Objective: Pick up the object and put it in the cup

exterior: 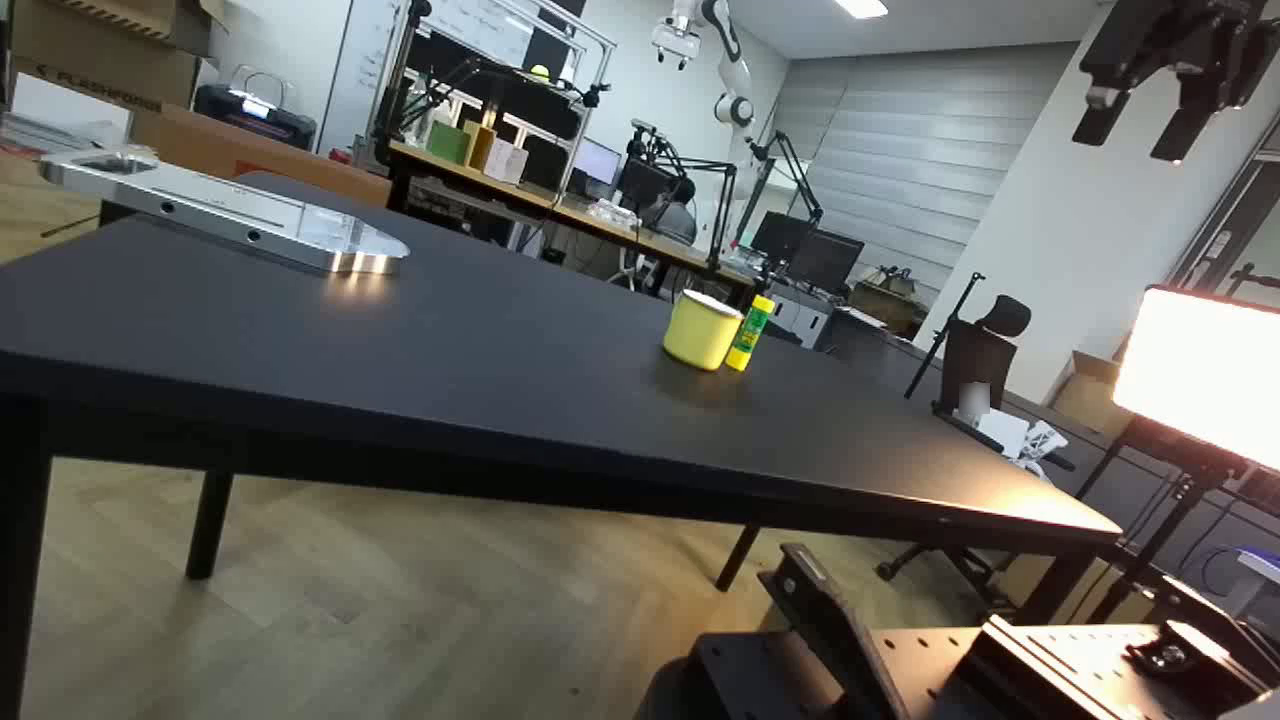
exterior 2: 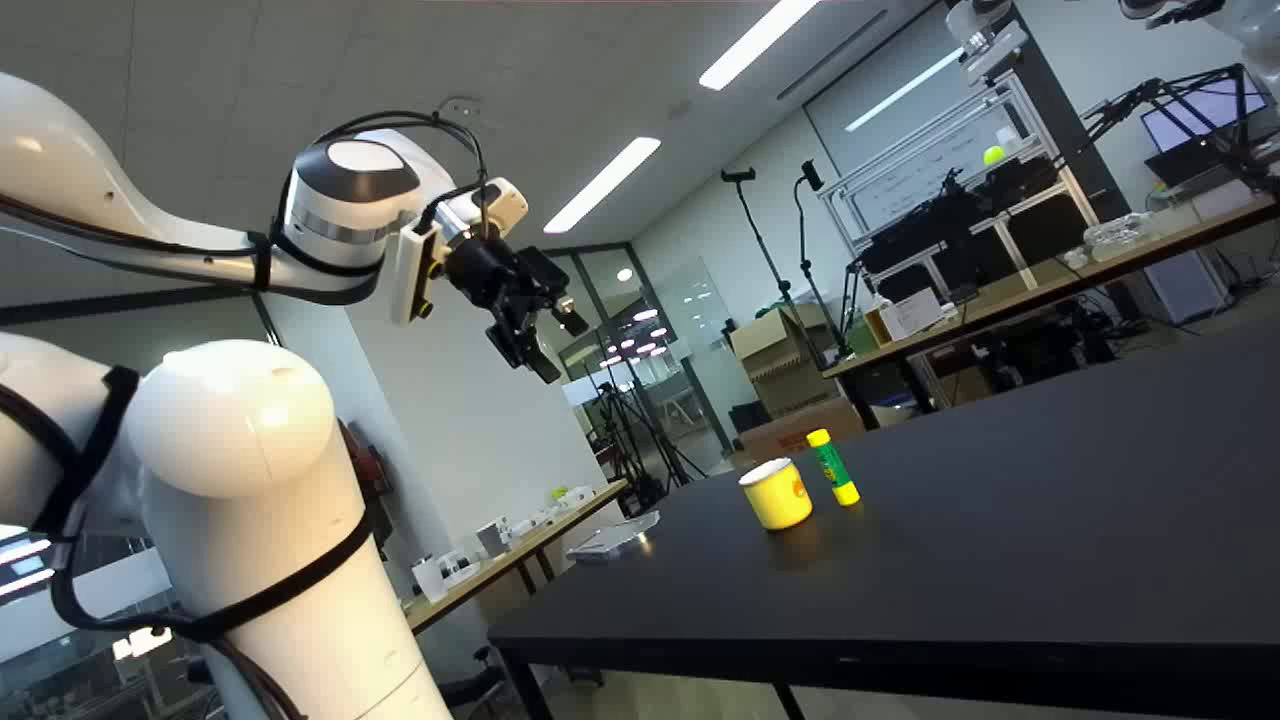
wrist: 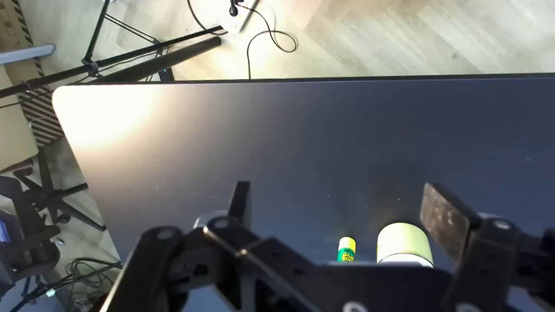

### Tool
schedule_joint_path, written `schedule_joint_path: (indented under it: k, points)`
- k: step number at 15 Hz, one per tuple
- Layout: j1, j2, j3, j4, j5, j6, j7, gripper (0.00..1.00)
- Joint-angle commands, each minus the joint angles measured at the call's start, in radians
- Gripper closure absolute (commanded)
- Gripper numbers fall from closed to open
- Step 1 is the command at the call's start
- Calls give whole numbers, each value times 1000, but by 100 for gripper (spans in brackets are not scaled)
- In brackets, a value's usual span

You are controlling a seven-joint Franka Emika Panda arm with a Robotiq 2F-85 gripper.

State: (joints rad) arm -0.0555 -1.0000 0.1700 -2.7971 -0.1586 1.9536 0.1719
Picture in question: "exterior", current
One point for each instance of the wooden workbench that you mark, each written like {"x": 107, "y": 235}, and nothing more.
{"x": 535, "y": 200}

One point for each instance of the black light stand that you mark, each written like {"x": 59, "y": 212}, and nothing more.
{"x": 1168, "y": 513}

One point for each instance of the large cardboard box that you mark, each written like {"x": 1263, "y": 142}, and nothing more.
{"x": 107, "y": 54}

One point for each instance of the white plastic object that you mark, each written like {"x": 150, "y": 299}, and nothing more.
{"x": 1005, "y": 430}

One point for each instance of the black office chair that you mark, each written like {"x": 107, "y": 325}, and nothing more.
{"x": 981, "y": 363}

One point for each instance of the bright LED light panel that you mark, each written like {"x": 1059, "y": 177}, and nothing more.
{"x": 1200, "y": 373}

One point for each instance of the rectangular ceiling light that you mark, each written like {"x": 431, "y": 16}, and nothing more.
{"x": 862, "y": 6}

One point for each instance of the metal shelf rack with equipment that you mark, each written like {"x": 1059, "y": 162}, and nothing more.
{"x": 493, "y": 80}

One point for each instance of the brown low cardboard box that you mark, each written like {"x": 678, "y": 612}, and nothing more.
{"x": 200, "y": 142}

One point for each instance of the black table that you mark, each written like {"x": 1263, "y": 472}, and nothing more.
{"x": 400, "y": 347}

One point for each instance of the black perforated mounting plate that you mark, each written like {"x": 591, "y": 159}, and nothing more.
{"x": 1067, "y": 672}

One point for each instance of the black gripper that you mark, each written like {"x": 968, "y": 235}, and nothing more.
{"x": 1175, "y": 42}

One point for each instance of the yellow cup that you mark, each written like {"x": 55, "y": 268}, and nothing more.
{"x": 700, "y": 334}

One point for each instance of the black printer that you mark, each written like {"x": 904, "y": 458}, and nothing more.
{"x": 252, "y": 117}

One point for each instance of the black angled mount bracket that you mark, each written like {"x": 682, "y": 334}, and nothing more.
{"x": 835, "y": 627}

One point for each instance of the white hanging ceiling device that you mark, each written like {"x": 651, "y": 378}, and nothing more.
{"x": 682, "y": 33}

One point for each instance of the black computer monitor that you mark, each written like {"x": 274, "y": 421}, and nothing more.
{"x": 815, "y": 255}

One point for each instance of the yellow green glue stick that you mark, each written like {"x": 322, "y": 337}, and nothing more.
{"x": 751, "y": 334}

